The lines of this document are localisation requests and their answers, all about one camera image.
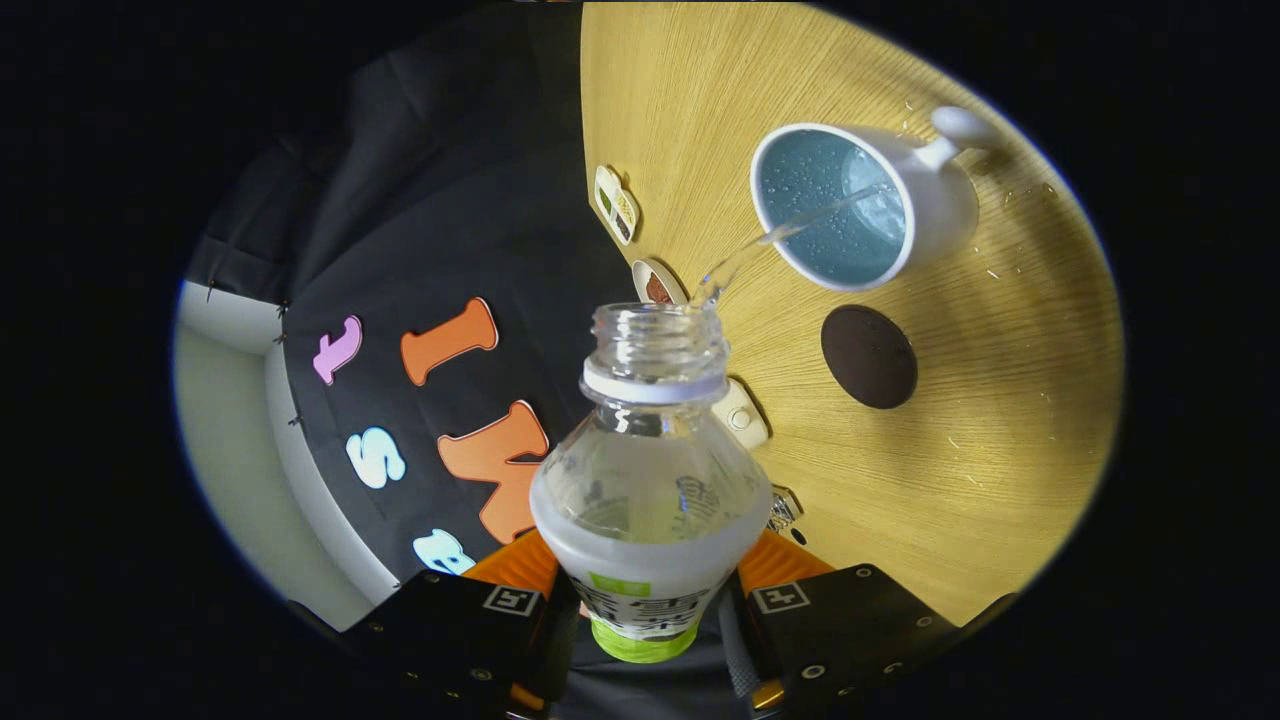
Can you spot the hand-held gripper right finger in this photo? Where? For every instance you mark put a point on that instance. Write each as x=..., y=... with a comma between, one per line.
x=850, y=625

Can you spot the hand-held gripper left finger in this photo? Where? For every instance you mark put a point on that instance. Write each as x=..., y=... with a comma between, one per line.
x=450, y=630

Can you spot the clear plastic juice bottle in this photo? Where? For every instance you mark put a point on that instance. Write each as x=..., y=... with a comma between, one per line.
x=650, y=500

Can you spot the dark brown round coaster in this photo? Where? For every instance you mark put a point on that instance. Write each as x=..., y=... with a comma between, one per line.
x=868, y=357

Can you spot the clear juice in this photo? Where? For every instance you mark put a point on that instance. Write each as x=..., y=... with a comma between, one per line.
x=885, y=215

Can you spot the white cup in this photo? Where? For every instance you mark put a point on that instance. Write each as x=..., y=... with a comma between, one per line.
x=945, y=210

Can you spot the white toaster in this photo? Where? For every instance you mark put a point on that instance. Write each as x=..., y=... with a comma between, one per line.
x=742, y=415

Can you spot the wooden table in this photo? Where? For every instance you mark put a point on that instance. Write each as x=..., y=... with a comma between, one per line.
x=1000, y=400

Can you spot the round plate with brown food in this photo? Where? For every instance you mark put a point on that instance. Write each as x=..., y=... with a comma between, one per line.
x=655, y=285

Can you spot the black backdrop cloth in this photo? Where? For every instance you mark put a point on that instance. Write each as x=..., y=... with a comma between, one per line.
x=450, y=200

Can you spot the white divided bean dish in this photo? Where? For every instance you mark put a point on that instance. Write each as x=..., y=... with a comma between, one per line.
x=616, y=205

